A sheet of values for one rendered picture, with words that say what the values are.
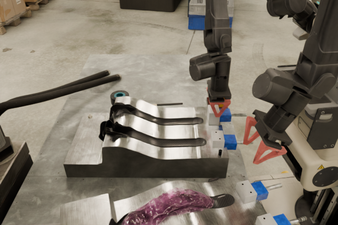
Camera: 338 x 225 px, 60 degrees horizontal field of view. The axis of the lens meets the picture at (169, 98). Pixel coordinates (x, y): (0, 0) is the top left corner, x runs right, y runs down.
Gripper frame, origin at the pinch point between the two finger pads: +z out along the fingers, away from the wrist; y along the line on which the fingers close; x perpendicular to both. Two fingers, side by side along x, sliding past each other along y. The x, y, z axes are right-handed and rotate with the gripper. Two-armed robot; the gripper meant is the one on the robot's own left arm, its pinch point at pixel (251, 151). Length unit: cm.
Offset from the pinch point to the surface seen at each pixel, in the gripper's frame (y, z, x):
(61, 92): -51, 33, -46
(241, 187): 1.8, 10.9, 3.5
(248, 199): 5.0, 11.7, 5.0
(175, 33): -326, 75, 77
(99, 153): -18.9, 30.0, -30.3
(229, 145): -12.8, 9.2, 4.1
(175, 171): -10.7, 22.5, -8.6
